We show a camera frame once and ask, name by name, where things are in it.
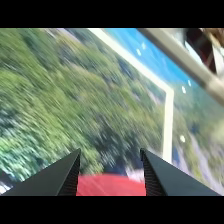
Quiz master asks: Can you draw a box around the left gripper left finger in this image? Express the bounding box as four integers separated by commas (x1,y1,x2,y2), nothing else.
1,148,82,197

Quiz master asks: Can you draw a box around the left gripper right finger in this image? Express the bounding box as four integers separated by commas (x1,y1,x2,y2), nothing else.
139,148,221,197

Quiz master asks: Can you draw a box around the pink garment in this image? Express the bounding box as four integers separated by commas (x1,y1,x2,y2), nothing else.
76,172,147,197

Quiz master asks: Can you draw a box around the silver frame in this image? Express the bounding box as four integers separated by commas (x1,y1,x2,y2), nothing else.
137,28,224,108

